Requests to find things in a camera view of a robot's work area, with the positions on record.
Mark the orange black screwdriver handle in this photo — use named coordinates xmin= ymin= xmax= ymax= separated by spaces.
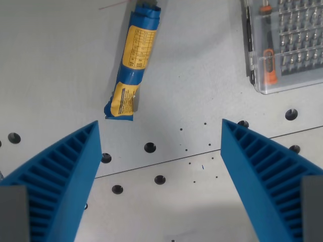
xmin=262 ymin=49 xmax=278 ymax=86

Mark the small orange black bit holder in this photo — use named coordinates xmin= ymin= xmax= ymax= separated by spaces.
xmin=260 ymin=0 xmax=273 ymax=15

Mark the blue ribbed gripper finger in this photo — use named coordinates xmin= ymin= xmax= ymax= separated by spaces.
xmin=220 ymin=118 xmax=323 ymax=242
xmin=0 ymin=120 xmax=102 ymax=242

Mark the clear plastic screwdriver bit case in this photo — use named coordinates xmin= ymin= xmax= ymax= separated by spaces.
xmin=240 ymin=0 xmax=323 ymax=95

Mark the blue rolled bag yellow label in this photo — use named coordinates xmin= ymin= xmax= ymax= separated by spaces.
xmin=103 ymin=2 xmax=162 ymax=122

